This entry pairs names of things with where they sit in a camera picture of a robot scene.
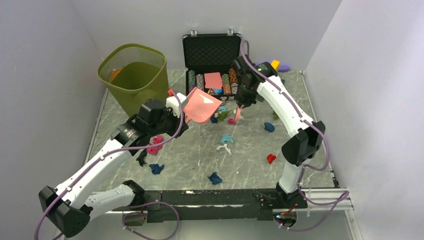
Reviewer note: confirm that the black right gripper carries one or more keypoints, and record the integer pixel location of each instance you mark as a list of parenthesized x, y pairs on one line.
[(241, 100)]

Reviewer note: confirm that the pink plastic dustpan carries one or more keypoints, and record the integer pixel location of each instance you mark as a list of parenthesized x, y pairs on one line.
[(200, 106)]

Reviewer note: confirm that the purple cylinder toy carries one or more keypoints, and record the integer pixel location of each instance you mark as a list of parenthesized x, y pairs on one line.
[(283, 68)]

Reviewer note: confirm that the pink hand brush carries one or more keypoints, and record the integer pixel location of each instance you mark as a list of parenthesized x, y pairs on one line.
[(237, 112)]

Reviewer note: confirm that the teal paper scrap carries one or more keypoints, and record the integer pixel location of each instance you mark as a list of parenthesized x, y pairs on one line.
[(226, 139)]

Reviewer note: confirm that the green paper scrap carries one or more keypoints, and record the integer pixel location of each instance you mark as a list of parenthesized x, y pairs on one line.
[(223, 115)]

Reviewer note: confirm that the dark blue scrap left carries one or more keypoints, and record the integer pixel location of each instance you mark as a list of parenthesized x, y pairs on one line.
[(156, 169)]

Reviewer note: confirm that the white torn paper scrap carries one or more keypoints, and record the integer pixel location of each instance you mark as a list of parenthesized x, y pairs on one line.
[(225, 147)]

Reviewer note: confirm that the black poker chip case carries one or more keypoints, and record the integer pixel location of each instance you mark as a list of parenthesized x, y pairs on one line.
[(209, 53)]

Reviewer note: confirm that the blue scrap near blocks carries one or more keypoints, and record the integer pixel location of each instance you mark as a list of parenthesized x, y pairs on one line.
[(213, 119)]

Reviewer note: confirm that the yellow tall block right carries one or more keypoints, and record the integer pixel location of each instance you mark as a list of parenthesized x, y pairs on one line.
[(275, 64)]

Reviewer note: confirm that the dark blue scrap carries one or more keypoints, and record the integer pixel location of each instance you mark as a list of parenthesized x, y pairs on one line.
[(269, 127), (156, 169), (215, 179)]

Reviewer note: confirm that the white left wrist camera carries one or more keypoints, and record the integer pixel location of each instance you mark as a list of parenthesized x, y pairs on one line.
[(176, 102)]

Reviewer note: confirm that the dark blue scrap centre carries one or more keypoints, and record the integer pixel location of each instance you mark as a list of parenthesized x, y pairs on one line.
[(215, 179)]

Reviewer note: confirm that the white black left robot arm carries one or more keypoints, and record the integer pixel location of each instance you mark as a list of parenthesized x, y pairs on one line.
[(71, 205)]

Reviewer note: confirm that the red paper scrap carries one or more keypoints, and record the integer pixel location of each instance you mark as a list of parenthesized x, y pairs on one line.
[(270, 158)]

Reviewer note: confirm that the small pink paper scrap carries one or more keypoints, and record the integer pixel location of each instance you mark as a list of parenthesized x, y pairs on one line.
[(231, 121)]

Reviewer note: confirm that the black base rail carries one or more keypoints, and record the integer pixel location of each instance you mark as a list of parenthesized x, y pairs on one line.
[(220, 204)]

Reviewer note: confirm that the dark blue scrap right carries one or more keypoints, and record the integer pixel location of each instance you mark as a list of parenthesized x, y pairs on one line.
[(269, 127)]

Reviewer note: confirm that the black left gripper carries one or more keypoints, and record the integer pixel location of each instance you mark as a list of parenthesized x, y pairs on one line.
[(175, 119)]

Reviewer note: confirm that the olive green mesh wastebasket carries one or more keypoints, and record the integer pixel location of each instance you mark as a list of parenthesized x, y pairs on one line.
[(143, 76)]

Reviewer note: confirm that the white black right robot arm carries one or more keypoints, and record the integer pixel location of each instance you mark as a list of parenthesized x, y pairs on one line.
[(305, 134)]

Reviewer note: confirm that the pink card stack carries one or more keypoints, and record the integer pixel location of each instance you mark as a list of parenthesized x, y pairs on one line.
[(213, 80)]

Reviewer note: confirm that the black paper scrap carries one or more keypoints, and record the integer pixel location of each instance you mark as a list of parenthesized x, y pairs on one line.
[(141, 158)]

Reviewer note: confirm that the orange scrap in basket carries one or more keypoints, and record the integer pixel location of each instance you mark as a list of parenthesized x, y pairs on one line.
[(114, 74)]

